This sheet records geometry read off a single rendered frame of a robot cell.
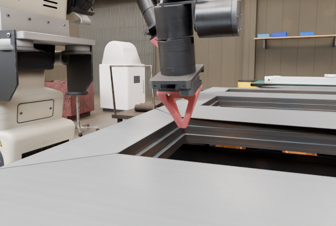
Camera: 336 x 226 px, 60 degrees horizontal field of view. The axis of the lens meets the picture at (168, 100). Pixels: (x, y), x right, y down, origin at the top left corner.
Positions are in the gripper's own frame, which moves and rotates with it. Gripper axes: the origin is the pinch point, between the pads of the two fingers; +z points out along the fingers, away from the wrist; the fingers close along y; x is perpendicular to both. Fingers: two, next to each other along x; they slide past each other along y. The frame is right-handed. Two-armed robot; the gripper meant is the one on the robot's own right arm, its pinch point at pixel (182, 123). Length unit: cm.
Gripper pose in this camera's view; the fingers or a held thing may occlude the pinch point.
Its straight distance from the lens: 50.4
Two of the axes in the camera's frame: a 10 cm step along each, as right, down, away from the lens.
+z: 0.9, 9.4, 3.3
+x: -9.5, -0.2, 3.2
